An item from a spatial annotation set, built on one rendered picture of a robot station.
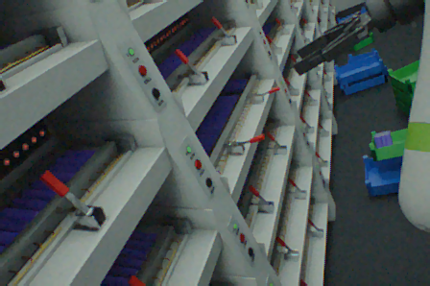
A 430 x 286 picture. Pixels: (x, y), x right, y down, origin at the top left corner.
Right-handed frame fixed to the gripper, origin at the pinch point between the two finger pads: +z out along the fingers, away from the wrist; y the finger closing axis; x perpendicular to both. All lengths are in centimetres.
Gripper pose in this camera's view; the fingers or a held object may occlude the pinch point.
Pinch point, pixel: (306, 58)
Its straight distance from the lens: 88.1
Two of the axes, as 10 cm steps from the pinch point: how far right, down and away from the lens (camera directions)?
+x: -6.1, -7.3, -3.0
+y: 2.7, -5.5, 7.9
